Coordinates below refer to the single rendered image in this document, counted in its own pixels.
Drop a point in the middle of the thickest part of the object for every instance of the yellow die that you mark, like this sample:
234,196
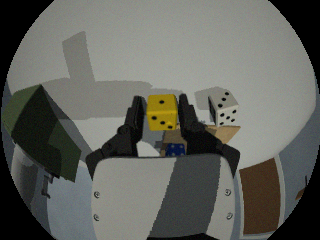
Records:
162,112

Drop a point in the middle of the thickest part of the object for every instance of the tan flat mat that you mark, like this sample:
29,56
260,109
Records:
224,133

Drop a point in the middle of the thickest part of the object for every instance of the blue die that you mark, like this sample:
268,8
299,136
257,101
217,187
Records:
175,149

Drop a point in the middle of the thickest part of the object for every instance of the white die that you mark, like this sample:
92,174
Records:
223,108

